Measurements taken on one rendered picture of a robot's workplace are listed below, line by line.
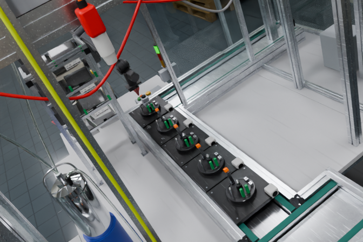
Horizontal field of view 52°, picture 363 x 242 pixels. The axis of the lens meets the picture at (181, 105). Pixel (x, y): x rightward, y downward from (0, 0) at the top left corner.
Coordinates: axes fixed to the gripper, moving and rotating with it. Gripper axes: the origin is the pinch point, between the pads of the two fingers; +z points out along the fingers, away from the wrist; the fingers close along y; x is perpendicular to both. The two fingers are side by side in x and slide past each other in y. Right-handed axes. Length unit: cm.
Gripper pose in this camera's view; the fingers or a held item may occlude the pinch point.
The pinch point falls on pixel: (138, 94)
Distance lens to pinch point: 255.7
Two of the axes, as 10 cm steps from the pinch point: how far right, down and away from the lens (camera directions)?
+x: -4.9, -3.8, 7.8
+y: 8.1, -5.3, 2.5
